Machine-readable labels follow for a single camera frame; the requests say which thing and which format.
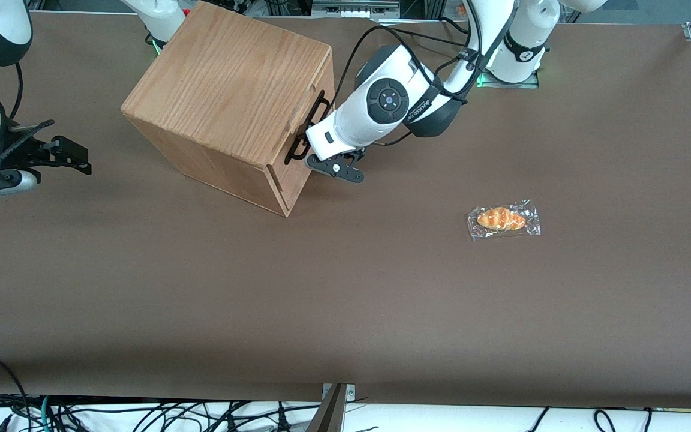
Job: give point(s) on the small metal bracket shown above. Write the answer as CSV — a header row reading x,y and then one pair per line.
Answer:
x,y
351,393

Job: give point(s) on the wrapped croissant bread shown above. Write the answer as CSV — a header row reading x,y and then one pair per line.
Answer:
x,y
501,219

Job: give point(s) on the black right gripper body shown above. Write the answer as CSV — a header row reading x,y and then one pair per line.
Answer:
x,y
29,150

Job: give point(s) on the wooden drawer without rail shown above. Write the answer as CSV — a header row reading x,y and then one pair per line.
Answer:
x,y
291,186

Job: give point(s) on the metal frame equipment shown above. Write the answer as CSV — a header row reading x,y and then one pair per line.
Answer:
x,y
351,9

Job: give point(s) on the wooden drawer with rail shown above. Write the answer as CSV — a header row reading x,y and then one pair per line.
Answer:
x,y
321,72

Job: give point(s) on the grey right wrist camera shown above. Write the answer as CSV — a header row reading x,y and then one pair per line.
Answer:
x,y
3,182

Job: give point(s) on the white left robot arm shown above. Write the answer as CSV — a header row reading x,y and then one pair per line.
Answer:
x,y
417,72

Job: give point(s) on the wooden drawer cabinet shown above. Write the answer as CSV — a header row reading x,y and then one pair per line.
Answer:
x,y
225,84

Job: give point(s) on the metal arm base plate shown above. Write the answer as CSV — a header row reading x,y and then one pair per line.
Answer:
x,y
504,85

